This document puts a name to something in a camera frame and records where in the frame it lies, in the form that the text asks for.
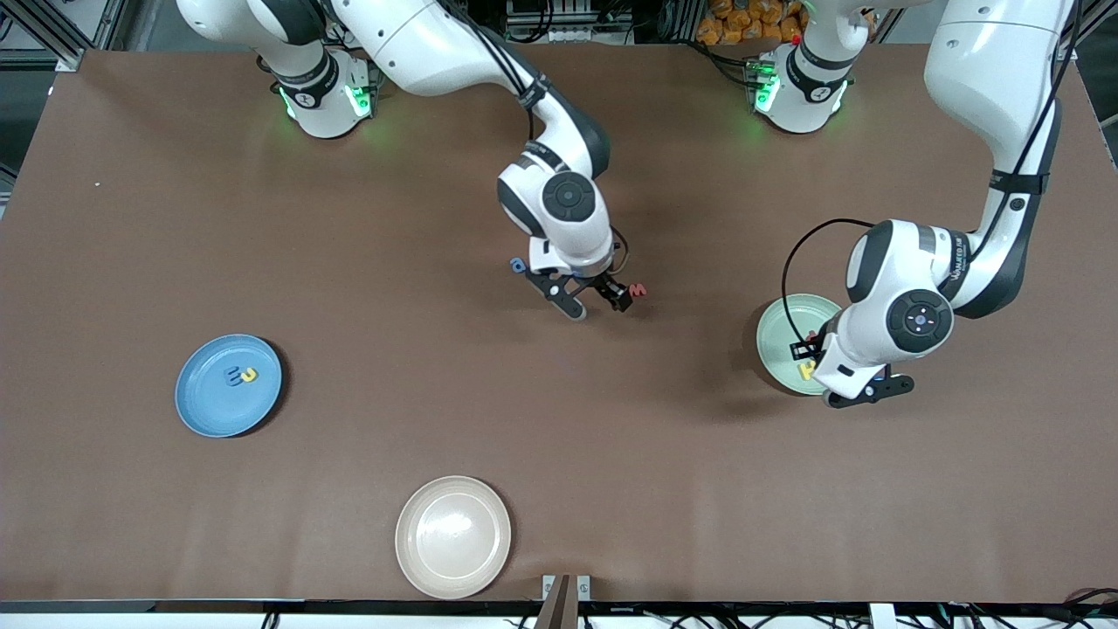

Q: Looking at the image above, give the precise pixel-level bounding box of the pale green plate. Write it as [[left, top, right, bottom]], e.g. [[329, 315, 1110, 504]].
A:
[[756, 294, 845, 397]]

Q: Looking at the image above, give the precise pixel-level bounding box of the brown table cover sheet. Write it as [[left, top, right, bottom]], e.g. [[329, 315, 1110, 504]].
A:
[[0, 42, 1118, 605]]

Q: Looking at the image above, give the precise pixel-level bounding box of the beige plate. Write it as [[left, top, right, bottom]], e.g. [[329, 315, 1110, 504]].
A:
[[395, 475, 513, 600]]

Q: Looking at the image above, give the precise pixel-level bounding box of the orange snack bag pile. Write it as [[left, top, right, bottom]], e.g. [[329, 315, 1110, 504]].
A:
[[696, 0, 809, 47]]

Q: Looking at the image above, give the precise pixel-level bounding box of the blue plate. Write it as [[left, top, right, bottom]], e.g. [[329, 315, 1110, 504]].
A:
[[175, 334, 284, 439]]

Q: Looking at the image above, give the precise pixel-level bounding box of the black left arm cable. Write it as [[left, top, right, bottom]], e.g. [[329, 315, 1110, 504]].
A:
[[781, 218, 875, 347]]

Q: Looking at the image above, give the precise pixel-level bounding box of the metal mounting bracket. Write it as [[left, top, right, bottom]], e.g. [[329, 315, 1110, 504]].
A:
[[542, 574, 592, 604]]

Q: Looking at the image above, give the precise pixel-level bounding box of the brown camera stand pole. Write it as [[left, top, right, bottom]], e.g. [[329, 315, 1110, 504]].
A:
[[534, 574, 573, 629]]

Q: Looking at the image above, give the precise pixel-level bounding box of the cable bundle under table edge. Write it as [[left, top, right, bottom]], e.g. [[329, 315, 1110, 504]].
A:
[[948, 587, 1118, 629]]

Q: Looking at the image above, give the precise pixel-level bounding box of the aluminium frame post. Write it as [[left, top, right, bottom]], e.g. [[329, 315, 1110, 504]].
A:
[[1061, 0, 1118, 64], [17, 0, 128, 73]]

